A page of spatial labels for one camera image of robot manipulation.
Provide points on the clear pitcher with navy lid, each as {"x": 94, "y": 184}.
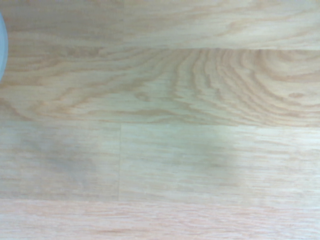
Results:
{"x": 2, "y": 47}

